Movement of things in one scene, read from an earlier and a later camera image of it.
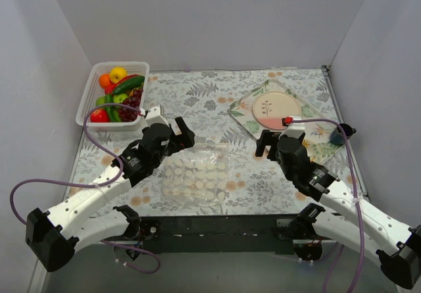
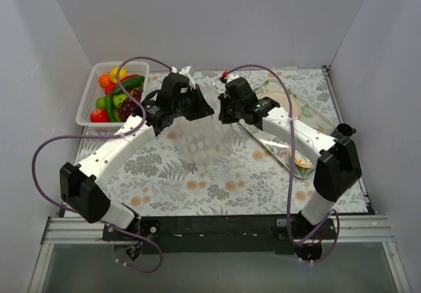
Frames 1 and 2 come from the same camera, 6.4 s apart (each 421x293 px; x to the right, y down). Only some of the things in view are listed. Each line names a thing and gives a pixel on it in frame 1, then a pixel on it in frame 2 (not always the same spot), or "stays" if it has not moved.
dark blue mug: [337, 136] stays
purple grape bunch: [127, 114] stays
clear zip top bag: [197, 174] → [204, 140]
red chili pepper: [109, 89] stays
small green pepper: [113, 112] stays
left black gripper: [177, 136] → [196, 101]
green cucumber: [127, 84] stays
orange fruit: [104, 79] stays
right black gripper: [270, 145] → [227, 105]
